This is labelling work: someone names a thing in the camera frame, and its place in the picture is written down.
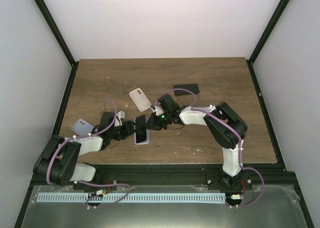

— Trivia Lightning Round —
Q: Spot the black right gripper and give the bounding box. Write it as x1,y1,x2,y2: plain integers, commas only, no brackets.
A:
144,111,172,131

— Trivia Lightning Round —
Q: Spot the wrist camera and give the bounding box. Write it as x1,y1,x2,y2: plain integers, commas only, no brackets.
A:
150,105,164,116
116,110,125,122

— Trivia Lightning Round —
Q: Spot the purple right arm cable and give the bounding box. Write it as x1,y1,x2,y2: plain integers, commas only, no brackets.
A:
154,88,265,209

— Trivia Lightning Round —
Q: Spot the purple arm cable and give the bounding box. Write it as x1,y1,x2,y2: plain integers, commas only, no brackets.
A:
46,100,118,186
154,88,265,209

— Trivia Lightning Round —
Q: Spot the white-edged black smartphone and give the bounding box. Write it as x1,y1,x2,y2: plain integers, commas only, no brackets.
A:
134,114,149,145

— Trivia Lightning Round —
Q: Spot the black frame post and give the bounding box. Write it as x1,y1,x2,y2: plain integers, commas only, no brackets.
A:
248,0,290,64
34,0,77,67

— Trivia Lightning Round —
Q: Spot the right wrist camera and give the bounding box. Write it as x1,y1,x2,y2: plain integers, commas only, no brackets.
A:
150,105,164,116

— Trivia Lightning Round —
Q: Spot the black frame post right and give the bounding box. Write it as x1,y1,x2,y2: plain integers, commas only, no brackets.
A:
248,0,290,64

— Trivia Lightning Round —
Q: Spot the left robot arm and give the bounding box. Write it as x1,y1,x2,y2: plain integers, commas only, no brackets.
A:
33,111,136,190

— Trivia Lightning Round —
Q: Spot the black phone far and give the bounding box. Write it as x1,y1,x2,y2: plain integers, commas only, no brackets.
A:
173,83,200,96

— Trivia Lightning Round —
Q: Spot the light blue slotted cable duct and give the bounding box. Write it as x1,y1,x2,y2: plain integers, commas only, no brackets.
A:
36,192,226,204

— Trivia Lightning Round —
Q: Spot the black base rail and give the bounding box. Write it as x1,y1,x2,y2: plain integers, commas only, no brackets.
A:
72,163,296,191

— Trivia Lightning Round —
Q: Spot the light blue phone case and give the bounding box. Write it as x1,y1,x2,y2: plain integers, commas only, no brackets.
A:
71,119,94,136

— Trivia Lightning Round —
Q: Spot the lavender phone case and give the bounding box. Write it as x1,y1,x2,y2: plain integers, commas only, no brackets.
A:
134,129,150,145

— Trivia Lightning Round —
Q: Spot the black frame post left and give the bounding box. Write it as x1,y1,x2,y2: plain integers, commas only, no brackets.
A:
34,0,77,67

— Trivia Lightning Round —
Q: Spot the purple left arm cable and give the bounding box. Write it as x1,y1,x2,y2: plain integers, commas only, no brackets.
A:
46,100,118,186

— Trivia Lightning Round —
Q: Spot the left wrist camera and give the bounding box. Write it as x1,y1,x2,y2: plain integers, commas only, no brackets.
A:
116,110,125,122

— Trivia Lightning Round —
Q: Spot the beige phone case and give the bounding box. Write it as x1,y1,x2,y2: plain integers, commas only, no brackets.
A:
128,88,152,112

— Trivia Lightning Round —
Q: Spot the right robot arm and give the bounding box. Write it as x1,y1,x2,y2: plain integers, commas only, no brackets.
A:
145,94,248,190

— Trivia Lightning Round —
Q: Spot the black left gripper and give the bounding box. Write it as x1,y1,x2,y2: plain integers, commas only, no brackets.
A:
109,120,141,141

